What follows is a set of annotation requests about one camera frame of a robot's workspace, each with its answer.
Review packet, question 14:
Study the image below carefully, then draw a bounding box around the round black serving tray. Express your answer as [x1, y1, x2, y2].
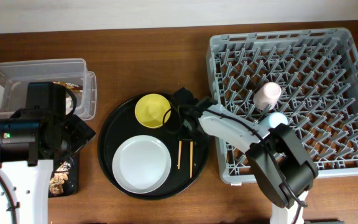
[98, 95, 211, 200]

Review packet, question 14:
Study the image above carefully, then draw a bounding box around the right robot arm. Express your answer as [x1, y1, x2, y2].
[168, 88, 318, 223]

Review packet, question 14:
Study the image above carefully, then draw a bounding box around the clear plastic bin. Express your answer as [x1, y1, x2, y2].
[0, 58, 97, 121]

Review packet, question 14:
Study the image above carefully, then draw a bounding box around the food scraps and rice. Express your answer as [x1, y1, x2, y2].
[49, 162, 71, 197]

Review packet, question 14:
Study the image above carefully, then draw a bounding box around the blue cup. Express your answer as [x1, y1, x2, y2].
[259, 112, 288, 128]

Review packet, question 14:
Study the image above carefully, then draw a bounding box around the grey plate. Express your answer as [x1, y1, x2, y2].
[112, 135, 172, 194]

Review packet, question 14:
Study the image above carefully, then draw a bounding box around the yellow bowl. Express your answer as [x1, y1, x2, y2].
[135, 93, 171, 129]

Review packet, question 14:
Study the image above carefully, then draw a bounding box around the black rectangular tray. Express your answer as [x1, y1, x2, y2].
[48, 156, 80, 198]

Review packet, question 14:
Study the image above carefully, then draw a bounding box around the gold snack wrapper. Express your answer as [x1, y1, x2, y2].
[53, 82, 83, 94]

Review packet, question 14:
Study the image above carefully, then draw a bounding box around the grey dishwasher rack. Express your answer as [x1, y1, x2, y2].
[206, 28, 358, 178]

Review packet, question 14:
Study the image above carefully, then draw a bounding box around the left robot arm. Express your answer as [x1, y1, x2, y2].
[0, 82, 96, 223]

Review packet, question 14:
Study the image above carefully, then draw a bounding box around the pink cup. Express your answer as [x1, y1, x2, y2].
[253, 82, 282, 111]

